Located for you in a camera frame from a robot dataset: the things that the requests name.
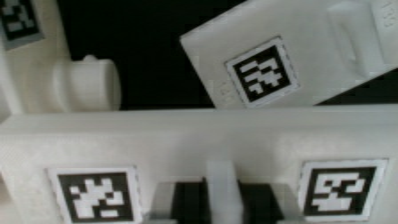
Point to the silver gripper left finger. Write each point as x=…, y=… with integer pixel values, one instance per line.
x=179, y=204

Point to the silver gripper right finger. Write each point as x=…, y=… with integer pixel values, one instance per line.
x=268, y=202

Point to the white cabinet door panel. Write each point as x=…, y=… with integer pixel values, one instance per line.
x=284, y=51
x=85, y=160

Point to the white cabinet body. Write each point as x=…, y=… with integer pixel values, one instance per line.
x=49, y=84

